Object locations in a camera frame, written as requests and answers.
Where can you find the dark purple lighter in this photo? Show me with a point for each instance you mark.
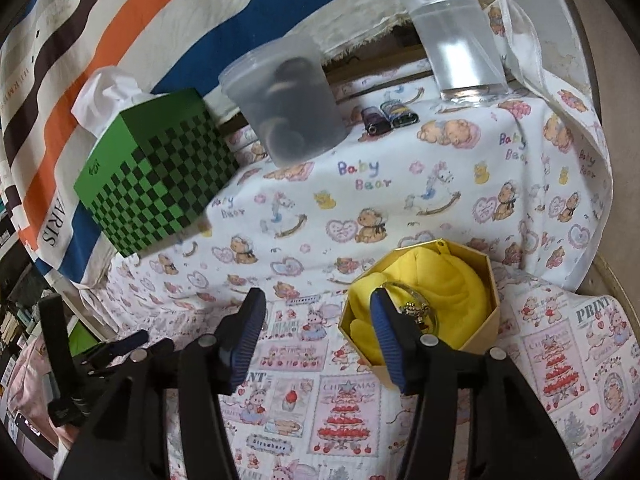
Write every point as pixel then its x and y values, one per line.
pixel 372 121

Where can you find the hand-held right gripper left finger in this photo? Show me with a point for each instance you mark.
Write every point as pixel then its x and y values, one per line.
pixel 247 340

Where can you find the cluttered shelf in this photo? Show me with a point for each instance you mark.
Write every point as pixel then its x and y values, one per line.
pixel 20 300

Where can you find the bear print cloth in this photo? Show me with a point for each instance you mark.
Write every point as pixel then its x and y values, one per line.
pixel 425 195

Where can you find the translucent plastic container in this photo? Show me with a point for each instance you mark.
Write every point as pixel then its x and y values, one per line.
pixel 290 105

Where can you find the yellow cloth lining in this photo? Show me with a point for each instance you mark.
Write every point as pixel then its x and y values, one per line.
pixel 450 280

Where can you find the pink printed cloth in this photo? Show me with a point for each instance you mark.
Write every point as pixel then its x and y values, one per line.
pixel 320 410

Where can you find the clear spray bottle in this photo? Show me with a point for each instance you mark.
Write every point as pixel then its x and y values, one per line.
pixel 455 35

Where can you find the pink cushion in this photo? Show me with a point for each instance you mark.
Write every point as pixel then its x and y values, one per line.
pixel 27 395

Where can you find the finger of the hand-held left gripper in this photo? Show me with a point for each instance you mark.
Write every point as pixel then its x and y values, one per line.
pixel 125 342
pixel 159 347

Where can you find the white tissue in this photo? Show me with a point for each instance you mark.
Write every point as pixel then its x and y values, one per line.
pixel 102 95

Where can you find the striped cloth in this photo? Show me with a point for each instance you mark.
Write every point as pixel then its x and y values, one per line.
pixel 125 25

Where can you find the green checkered tissue box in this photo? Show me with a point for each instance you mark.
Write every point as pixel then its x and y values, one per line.
pixel 160 180

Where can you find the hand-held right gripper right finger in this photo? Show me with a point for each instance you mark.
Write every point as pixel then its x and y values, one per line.
pixel 385 330

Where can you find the yellow hexagonal jewelry box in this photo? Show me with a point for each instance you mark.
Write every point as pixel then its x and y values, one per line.
pixel 480 330

